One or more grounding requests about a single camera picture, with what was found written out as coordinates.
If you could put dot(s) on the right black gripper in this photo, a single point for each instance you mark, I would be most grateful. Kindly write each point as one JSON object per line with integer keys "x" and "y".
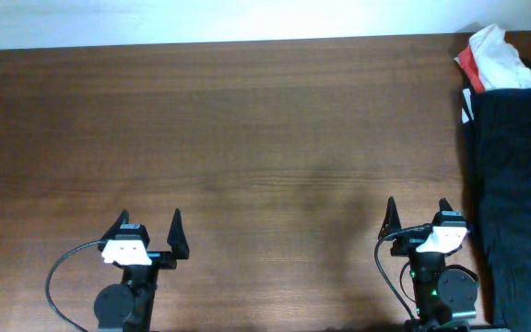
{"x": 406, "y": 243}

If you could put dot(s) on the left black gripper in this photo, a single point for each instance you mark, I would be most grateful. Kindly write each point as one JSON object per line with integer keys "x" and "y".
{"x": 177, "y": 242}

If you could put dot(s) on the black shorts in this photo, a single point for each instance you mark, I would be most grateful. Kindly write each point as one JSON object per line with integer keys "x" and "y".
{"x": 498, "y": 147}

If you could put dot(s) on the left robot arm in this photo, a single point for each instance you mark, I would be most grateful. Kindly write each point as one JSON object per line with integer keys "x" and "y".
{"x": 128, "y": 304}

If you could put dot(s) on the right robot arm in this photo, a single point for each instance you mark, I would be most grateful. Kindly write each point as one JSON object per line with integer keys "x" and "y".
{"x": 445, "y": 295}

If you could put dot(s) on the black white striped garment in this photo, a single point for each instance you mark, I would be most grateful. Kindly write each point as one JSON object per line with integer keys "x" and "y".
{"x": 466, "y": 93}

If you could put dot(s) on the white and red garment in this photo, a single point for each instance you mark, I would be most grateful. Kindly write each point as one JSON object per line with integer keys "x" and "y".
{"x": 490, "y": 62}

